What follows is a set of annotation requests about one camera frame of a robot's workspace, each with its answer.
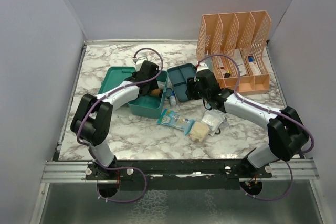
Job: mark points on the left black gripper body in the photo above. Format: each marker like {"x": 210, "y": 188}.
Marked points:
{"x": 153, "y": 85}

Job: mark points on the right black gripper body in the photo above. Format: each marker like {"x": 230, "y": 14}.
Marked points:
{"x": 195, "y": 92}

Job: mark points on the brown bottle orange cap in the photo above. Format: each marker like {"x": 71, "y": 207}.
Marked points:
{"x": 156, "y": 93}

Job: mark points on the white bottle blue cap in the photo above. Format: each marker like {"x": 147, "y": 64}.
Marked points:
{"x": 172, "y": 99}

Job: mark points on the small white grey-cap bottle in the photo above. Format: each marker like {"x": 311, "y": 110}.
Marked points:
{"x": 161, "y": 85}

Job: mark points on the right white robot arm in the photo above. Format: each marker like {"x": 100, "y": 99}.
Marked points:
{"x": 286, "y": 137}

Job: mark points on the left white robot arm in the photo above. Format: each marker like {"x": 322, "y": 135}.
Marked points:
{"x": 91, "y": 122}

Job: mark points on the teal medicine kit box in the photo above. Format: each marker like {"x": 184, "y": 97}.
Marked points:
{"x": 146, "y": 106}

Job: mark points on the white red medicine box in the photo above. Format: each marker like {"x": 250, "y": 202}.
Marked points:
{"x": 254, "y": 66}

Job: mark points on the dark blue divided tray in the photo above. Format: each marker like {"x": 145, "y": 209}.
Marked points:
{"x": 178, "y": 77}

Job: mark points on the blue item in rack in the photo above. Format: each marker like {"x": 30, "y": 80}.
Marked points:
{"x": 208, "y": 61}

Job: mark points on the white gauze packet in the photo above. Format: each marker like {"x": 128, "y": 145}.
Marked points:
{"x": 213, "y": 119}

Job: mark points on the blue cotton swab packet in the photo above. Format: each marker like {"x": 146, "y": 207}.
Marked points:
{"x": 173, "y": 119}

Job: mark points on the cream cotton ball bag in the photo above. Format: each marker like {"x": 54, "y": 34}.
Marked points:
{"x": 199, "y": 131}

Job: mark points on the peach file organizer rack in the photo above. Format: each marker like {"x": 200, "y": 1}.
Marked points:
{"x": 237, "y": 42}

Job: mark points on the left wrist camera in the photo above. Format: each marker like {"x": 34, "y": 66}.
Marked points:
{"x": 139, "y": 61}

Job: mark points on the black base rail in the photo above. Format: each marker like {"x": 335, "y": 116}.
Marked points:
{"x": 179, "y": 174}

